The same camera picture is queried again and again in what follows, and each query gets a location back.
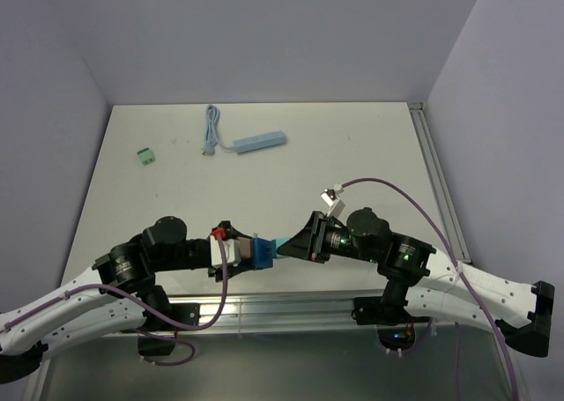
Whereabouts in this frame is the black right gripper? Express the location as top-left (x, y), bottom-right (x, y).
top-left (277, 210), bottom-right (379, 263)

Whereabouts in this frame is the teal charger plug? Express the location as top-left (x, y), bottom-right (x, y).
top-left (271, 238), bottom-right (289, 259)

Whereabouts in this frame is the blue cube socket adapter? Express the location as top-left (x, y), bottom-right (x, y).
top-left (251, 237), bottom-right (276, 270)

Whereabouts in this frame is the pink charger plug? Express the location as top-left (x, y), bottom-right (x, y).
top-left (236, 238), bottom-right (254, 263)

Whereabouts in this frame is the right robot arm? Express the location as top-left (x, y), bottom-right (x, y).
top-left (277, 208), bottom-right (554, 358)

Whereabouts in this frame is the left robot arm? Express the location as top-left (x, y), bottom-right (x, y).
top-left (1, 216), bottom-right (257, 384)

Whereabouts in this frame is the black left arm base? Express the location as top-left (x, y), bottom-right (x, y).
top-left (122, 302), bottom-right (200, 367)

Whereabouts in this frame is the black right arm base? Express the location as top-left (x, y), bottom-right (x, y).
top-left (351, 296), bottom-right (434, 358)

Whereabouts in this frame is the green plug adapter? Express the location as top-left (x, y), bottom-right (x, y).
top-left (137, 147), bottom-right (156, 166)

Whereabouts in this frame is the light blue power strip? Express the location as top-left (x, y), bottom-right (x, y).
top-left (233, 130), bottom-right (287, 154)

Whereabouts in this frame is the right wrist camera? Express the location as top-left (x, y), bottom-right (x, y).
top-left (321, 183), bottom-right (345, 218)

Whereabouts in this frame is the aluminium front rail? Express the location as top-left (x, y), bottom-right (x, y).
top-left (65, 293), bottom-right (499, 338)

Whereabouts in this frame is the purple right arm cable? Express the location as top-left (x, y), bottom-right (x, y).
top-left (341, 178), bottom-right (521, 401)

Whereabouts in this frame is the light blue power cord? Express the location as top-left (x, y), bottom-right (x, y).
top-left (201, 104), bottom-right (235, 158)

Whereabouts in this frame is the aluminium side rail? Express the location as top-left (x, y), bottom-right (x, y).
top-left (408, 103), bottom-right (471, 264)

